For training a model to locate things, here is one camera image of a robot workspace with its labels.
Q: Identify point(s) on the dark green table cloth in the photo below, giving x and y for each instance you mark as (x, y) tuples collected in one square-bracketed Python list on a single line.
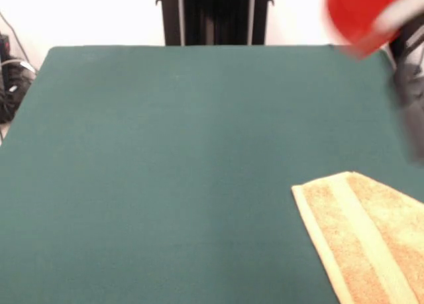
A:
[(165, 168)]

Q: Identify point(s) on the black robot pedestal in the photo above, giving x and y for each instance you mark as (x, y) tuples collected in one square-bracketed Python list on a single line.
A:
[(215, 16)]

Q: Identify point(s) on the orange terry towel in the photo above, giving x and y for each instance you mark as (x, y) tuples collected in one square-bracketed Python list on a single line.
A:
[(364, 244)]

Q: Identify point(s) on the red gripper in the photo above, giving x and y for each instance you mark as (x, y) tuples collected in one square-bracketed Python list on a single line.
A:
[(354, 16)]

